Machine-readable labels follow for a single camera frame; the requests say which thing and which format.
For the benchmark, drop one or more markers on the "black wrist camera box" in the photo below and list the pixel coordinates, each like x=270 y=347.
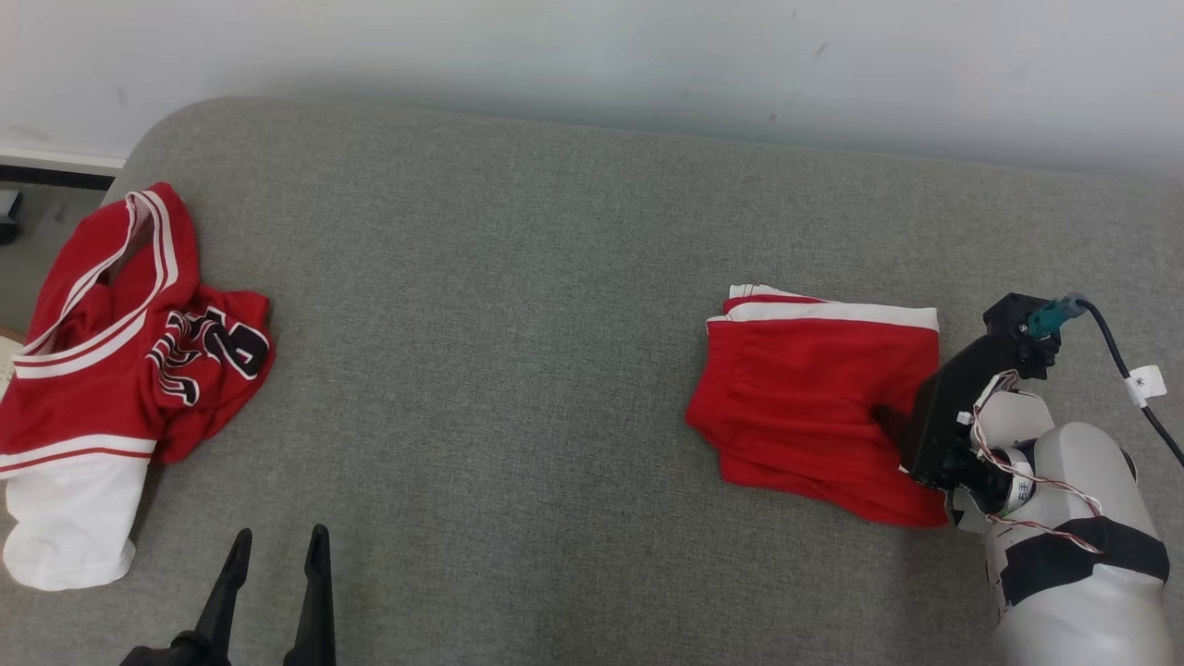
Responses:
x=1017 y=328

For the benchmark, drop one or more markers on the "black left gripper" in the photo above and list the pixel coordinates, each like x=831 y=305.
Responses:
x=162 y=655

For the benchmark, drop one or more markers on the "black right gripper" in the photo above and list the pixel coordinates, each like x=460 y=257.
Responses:
x=943 y=425

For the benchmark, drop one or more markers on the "white and black baseboard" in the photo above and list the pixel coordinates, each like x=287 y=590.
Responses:
x=55 y=166

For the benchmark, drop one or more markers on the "white woven basket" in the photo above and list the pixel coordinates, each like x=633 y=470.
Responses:
x=7 y=365

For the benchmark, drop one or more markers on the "white and grey right robot arm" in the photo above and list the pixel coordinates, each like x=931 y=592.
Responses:
x=1073 y=573

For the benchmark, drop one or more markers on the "dark box on floor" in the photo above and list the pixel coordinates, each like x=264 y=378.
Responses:
x=9 y=217

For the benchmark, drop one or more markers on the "red shorts with white stripe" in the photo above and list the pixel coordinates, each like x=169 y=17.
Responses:
x=805 y=407

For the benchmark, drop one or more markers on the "red and white basketball jersey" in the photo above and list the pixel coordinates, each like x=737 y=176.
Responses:
x=102 y=370

